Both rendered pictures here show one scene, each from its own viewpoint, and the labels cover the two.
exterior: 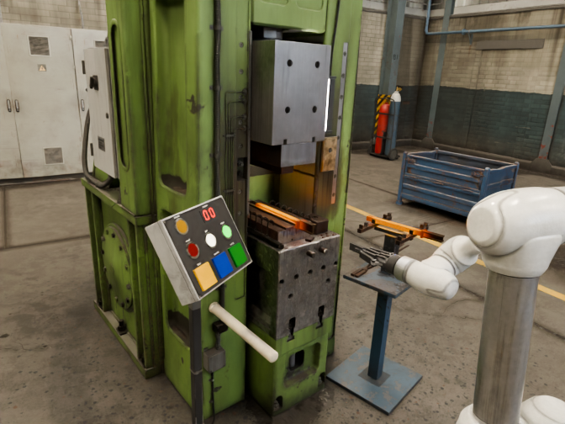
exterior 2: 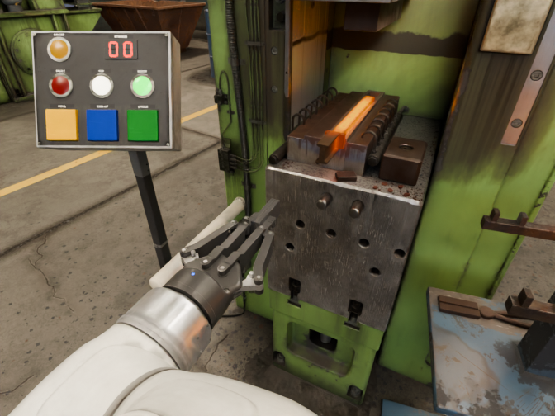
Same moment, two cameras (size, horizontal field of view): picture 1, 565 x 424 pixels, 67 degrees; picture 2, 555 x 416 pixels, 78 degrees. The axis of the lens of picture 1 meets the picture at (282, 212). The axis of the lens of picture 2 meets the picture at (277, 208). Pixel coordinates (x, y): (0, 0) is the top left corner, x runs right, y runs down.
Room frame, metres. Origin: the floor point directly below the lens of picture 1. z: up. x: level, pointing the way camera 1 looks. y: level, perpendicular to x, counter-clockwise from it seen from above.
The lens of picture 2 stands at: (1.41, -0.71, 1.31)
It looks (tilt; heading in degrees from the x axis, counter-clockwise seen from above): 35 degrees down; 66
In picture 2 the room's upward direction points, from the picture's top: straight up
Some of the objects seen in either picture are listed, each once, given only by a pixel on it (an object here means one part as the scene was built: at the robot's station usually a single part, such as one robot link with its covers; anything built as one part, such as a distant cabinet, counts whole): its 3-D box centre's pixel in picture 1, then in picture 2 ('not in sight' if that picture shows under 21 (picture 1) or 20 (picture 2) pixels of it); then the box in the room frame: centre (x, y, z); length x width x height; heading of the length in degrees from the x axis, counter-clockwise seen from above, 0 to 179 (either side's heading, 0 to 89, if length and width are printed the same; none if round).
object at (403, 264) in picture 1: (406, 269); (166, 331); (1.39, -0.45, 1.00); 0.09 x 0.06 x 0.09; 130
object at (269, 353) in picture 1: (242, 331); (203, 239); (1.53, 0.15, 0.62); 0.44 x 0.05 x 0.05; 40
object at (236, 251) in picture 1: (236, 255); (144, 125); (1.44, 0.16, 1.01); 0.07 x 0.05 x 0.07; 155
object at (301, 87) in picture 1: (278, 91); not in sight; (2.01, 0.04, 1.56); 0.42 x 0.39 x 0.40; 40
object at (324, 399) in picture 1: (291, 406); (301, 378); (1.79, -0.09, 0.01); 0.58 x 0.39 x 0.01; 130
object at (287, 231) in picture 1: (266, 219); (348, 123); (1.98, 0.07, 0.96); 0.42 x 0.20 x 0.09; 40
